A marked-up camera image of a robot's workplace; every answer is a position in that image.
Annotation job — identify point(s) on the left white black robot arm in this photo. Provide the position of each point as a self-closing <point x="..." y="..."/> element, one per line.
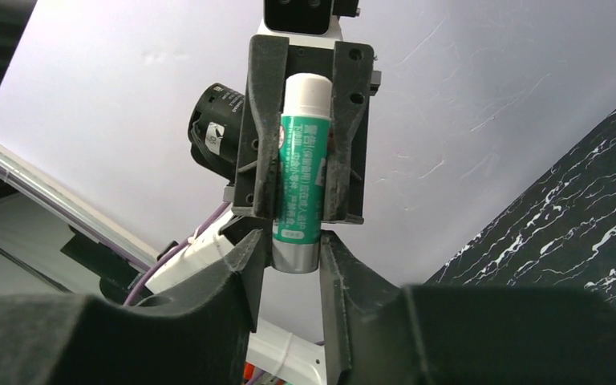
<point x="238" y="136"/>

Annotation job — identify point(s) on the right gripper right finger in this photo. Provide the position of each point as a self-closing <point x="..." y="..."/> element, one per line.
<point x="379" y="333"/>

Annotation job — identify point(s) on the aluminium frame rail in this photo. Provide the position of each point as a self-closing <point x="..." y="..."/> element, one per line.
<point x="63" y="203"/>

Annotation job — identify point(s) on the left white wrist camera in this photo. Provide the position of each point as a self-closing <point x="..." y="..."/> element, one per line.
<point x="307" y="23"/>

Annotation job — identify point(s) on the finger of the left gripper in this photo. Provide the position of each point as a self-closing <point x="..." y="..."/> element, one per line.
<point x="265" y="85"/>
<point x="345" y="174"/>

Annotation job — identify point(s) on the green white glue stick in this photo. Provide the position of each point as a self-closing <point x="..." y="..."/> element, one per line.
<point x="304" y="133"/>

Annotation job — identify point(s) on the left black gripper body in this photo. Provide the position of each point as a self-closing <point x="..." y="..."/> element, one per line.
<point x="300" y="60"/>

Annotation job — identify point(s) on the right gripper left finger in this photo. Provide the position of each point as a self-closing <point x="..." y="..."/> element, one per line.
<point x="111" y="335"/>

